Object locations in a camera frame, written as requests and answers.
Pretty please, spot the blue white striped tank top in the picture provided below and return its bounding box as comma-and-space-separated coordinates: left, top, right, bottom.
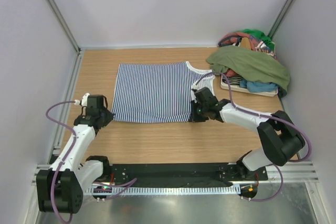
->
111, 61, 215, 124

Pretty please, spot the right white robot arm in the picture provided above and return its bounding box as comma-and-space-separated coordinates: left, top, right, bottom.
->
189, 87, 306, 180

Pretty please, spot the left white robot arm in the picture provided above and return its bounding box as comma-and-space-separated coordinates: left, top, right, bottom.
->
36, 93, 114, 214

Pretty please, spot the olive green tank top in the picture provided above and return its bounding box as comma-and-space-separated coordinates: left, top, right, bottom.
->
206, 46, 290, 91

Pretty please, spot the white plastic tray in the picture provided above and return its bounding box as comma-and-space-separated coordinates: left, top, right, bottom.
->
220, 75, 278, 97

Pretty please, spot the black white striped garment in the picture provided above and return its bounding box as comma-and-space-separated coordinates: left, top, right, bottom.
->
227, 75, 244, 86

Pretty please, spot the teal blue garment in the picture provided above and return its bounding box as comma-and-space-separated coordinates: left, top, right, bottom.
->
240, 79, 278, 93

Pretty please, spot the red patterned garment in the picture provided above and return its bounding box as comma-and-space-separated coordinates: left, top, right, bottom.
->
217, 31, 276, 59

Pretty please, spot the bright green garment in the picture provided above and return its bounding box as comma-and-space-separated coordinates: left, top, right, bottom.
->
241, 29, 272, 44

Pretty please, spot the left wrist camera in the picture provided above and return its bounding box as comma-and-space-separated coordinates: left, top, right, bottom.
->
75, 93, 90, 106

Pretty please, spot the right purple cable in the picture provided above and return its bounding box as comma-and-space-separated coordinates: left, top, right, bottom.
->
193, 71, 313, 203

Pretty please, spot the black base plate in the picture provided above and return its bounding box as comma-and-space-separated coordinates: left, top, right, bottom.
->
110, 163, 268, 188

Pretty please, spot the slotted cable duct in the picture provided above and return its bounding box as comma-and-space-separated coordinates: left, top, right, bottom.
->
84, 184, 241, 196

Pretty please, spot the left aluminium frame post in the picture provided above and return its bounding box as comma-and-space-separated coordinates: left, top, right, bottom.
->
46, 0, 81, 54

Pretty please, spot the aluminium frame post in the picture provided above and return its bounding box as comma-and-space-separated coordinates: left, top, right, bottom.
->
46, 0, 81, 54
268, 0, 295, 39

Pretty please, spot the right aluminium frame post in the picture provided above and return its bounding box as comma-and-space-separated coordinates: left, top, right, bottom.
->
268, 0, 295, 39

